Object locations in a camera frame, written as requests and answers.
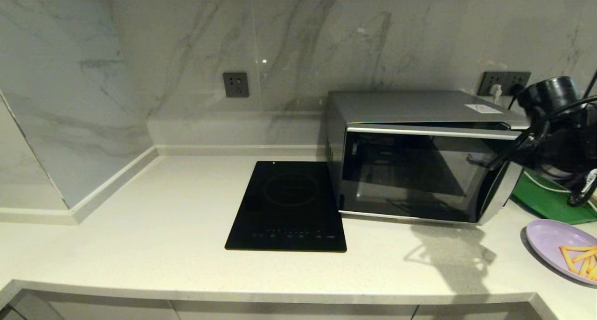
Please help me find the microwave door with dark glass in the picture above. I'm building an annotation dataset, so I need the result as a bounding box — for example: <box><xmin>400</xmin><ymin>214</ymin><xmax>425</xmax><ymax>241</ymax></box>
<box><xmin>338</xmin><ymin>122</ymin><xmax>524</xmax><ymax>225</ymax></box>

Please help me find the purple plate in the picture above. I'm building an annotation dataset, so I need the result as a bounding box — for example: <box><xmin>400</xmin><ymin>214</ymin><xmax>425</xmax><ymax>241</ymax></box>
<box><xmin>526</xmin><ymin>219</ymin><xmax>597</xmax><ymax>285</ymax></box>

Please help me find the silver Panasonic microwave oven body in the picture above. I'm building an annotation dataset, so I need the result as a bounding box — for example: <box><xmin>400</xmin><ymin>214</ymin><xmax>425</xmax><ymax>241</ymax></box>
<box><xmin>325</xmin><ymin>90</ymin><xmax>532</xmax><ymax>218</ymax></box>

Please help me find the green plastic tray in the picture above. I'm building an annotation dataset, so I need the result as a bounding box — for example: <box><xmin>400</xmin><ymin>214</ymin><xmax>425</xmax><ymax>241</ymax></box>
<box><xmin>511</xmin><ymin>168</ymin><xmax>597</xmax><ymax>225</ymax></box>

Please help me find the grey cabinet door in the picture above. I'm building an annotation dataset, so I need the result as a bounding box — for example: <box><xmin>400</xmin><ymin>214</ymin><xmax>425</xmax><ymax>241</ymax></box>
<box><xmin>411</xmin><ymin>303</ymin><xmax>544</xmax><ymax>320</ymax></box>
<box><xmin>47</xmin><ymin>298</ymin><xmax>180</xmax><ymax>320</ymax></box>

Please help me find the black induction cooktop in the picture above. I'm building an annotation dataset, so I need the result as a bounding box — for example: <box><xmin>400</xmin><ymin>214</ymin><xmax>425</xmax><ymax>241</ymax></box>
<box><xmin>225</xmin><ymin>160</ymin><xmax>347</xmax><ymax>252</ymax></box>

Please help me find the grey angled cabinet panel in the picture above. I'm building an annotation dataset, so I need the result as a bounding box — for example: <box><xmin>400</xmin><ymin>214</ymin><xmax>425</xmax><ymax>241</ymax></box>
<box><xmin>0</xmin><ymin>292</ymin><xmax>63</xmax><ymax>320</ymax></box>

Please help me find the white power cable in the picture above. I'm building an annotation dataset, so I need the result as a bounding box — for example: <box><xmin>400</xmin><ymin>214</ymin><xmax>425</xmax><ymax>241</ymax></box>
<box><xmin>525</xmin><ymin>171</ymin><xmax>567</xmax><ymax>193</ymax></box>

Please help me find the black power plug with cable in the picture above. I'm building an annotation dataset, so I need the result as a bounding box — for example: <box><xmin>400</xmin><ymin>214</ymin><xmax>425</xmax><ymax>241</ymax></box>
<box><xmin>510</xmin><ymin>83</ymin><xmax>525</xmax><ymax>110</ymax></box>

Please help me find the grey double wall socket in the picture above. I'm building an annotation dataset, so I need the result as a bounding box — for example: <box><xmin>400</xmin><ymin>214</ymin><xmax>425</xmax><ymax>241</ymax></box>
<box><xmin>478</xmin><ymin>71</ymin><xmax>532</xmax><ymax>97</ymax></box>

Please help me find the grey single wall socket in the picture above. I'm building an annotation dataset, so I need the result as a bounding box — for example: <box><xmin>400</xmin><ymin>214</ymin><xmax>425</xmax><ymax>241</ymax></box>
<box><xmin>222</xmin><ymin>72</ymin><xmax>250</xmax><ymax>98</ymax></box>

